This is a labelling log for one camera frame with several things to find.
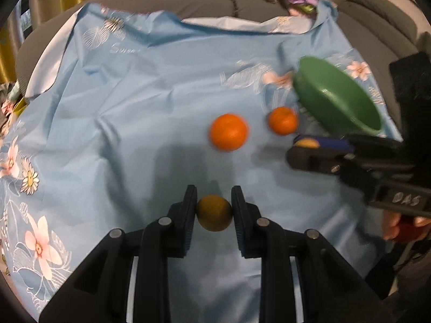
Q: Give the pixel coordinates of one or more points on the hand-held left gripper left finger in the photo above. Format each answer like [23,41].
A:
[190,220]

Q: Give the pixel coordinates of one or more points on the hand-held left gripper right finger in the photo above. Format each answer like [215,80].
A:
[240,223]

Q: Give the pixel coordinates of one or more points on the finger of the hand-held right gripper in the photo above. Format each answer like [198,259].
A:
[336,145]
[313,159]

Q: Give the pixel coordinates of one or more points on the tan round fruit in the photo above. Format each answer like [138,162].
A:
[306,143]
[214,212]

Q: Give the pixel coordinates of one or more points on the green bowl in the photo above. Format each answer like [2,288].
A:
[336,94]

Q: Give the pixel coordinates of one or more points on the person's right hand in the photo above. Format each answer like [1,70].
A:
[390,225]

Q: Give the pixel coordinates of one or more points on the small orange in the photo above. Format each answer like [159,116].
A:
[283,120]

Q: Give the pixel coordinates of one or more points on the large orange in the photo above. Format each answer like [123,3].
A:
[229,132]

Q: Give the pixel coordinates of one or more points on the blue floral cloth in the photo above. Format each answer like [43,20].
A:
[134,124]

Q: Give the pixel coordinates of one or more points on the dark clothing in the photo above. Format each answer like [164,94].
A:
[404,292]

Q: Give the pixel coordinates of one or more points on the grey sofa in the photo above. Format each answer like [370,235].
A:
[202,3]

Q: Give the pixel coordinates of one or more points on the pile of grey clothes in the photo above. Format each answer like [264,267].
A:
[10,99]

